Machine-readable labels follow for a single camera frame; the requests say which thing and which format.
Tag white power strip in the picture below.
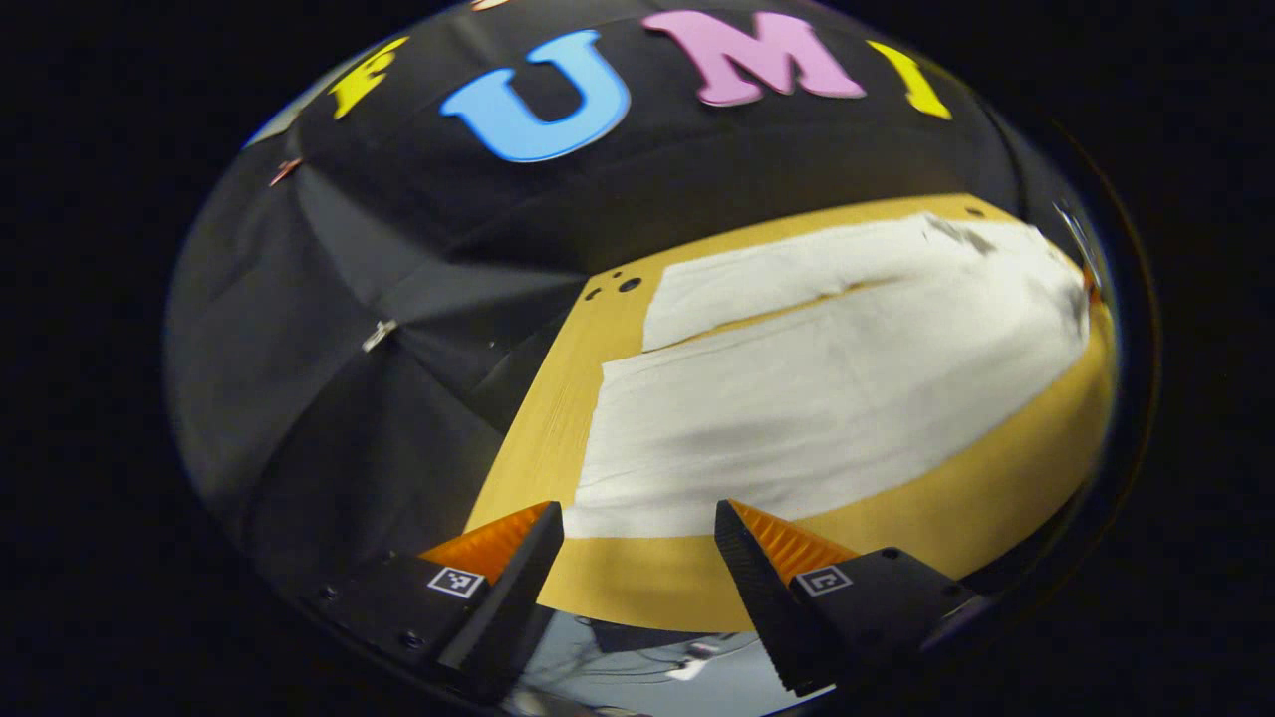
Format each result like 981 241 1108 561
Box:
665 642 723 683

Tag white jeans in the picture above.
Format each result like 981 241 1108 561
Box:
563 211 1095 541

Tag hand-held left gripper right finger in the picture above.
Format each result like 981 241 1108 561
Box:
714 500 982 698

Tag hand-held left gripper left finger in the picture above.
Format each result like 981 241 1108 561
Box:
299 501 566 703

